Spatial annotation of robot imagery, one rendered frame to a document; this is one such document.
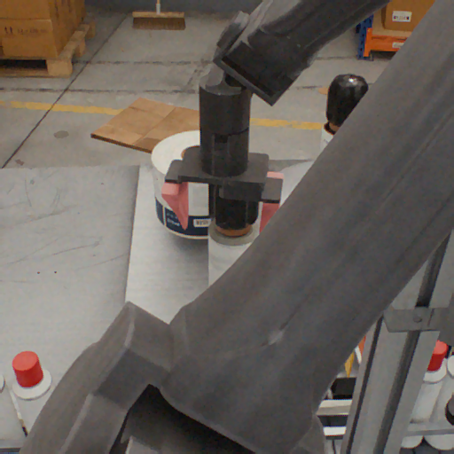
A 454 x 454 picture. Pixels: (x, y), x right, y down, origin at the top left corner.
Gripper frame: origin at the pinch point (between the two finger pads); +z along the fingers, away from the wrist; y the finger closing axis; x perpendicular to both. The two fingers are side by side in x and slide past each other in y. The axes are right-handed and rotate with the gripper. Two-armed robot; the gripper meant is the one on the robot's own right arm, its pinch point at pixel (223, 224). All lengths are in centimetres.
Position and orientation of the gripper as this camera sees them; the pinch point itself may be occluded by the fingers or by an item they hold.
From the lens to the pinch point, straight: 76.3
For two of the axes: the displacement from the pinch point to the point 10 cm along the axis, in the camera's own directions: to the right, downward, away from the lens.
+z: -0.1, 7.9, 6.1
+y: -9.9, -1.0, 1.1
